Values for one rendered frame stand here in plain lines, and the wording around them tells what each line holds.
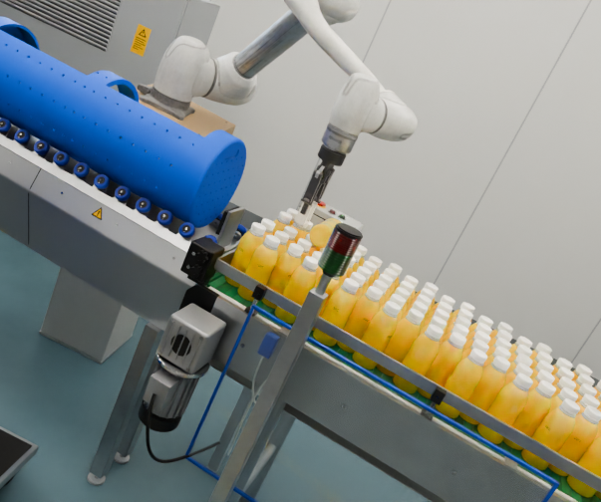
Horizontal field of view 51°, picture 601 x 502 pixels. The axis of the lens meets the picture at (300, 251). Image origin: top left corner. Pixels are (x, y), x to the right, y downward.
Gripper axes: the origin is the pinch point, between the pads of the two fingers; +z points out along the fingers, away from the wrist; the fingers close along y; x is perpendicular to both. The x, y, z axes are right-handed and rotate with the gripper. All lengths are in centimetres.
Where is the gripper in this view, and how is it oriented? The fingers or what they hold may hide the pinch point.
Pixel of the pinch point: (305, 212)
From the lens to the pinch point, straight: 181.7
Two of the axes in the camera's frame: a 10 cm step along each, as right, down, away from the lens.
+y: -3.3, 2.0, -9.2
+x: 8.6, 4.7, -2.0
